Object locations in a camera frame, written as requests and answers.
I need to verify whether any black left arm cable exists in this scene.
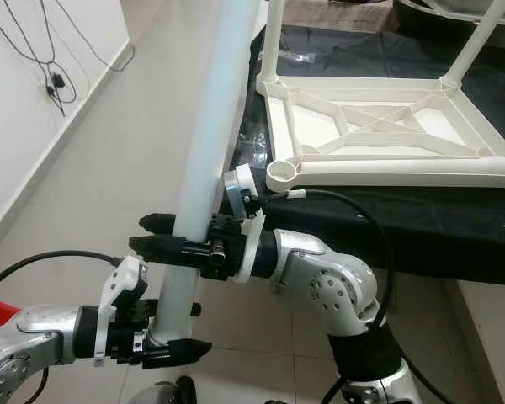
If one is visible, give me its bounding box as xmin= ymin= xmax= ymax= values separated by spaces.
xmin=0 ymin=250 xmax=123 ymax=295

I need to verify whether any clear tape patch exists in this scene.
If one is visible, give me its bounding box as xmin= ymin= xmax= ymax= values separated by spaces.
xmin=236 ymin=118 xmax=268 ymax=173

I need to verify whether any white plastic table top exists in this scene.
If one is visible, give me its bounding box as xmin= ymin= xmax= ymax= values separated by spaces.
xmin=257 ymin=76 xmax=505 ymax=193

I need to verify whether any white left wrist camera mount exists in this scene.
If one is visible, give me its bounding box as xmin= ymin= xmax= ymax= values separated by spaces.
xmin=93 ymin=255 xmax=148 ymax=367

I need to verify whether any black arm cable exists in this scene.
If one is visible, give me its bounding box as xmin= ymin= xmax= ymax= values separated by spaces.
xmin=257 ymin=187 xmax=455 ymax=404
xmin=0 ymin=250 xmax=123 ymax=295

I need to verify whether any black round basin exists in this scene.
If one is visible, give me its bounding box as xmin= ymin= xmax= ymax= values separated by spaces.
xmin=394 ymin=0 xmax=505 ymax=24

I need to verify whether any beige low bench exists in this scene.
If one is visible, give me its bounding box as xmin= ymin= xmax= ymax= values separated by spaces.
xmin=286 ymin=0 xmax=396 ymax=26

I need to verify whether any thin black wall cable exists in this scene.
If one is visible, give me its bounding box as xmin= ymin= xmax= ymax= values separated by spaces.
xmin=0 ymin=0 xmax=136 ymax=114

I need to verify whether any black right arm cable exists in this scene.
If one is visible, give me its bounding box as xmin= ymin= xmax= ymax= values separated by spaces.
xmin=257 ymin=187 xmax=455 ymax=404

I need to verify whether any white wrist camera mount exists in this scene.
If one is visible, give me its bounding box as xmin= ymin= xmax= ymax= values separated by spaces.
xmin=93 ymin=255 xmax=148 ymax=367
xmin=223 ymin=164 xmax=266 ymax=283

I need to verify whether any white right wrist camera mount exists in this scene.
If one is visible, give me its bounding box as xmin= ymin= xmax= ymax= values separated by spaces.
xmin=223 ymin=164 xmax=266 ymax=283

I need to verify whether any clear tape strip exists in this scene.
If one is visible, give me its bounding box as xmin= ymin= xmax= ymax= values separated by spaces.
xmin=286 ymin=50 xmax=325 ymax=64

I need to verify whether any dark robot left foot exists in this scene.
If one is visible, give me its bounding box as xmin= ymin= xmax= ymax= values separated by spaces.
xmin=147 ymin=376 xmax=199 ymax=404

